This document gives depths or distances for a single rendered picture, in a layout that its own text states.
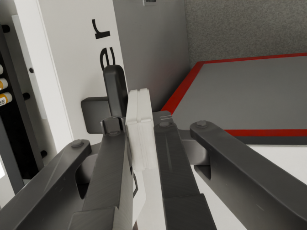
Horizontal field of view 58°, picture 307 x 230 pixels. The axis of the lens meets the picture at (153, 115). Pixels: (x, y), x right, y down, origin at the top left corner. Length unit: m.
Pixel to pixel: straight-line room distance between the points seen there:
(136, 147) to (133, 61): 0.37
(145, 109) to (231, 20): 0.94
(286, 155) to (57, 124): 0.27
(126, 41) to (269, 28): 0.69
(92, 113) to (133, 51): 0.32
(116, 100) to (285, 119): 0.33
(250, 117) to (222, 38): 0.64
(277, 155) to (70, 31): 0.27
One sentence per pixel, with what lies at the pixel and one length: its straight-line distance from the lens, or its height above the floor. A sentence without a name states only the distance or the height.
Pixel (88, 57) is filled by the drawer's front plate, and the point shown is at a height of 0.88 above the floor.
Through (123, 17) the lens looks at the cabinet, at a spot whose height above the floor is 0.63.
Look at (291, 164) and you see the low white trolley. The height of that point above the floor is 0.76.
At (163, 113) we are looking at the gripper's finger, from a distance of 0.18.
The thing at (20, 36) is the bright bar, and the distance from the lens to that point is 0.31.
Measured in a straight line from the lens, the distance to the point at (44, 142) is 0.36.
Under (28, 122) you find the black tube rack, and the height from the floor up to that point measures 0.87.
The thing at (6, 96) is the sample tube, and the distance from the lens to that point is 0.31.
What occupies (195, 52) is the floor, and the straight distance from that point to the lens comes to 1.11.
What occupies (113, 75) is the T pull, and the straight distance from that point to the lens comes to 0.19.
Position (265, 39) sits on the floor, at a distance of 1.09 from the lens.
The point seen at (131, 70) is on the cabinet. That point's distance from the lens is 0.50.
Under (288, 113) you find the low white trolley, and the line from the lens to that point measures 0.50.
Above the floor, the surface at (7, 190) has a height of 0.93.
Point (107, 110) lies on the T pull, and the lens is 0.20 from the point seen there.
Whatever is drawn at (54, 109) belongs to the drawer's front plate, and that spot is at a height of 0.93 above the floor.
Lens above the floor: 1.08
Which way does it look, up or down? 62 degrees down
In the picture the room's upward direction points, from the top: 142 degrees counter-clockwise
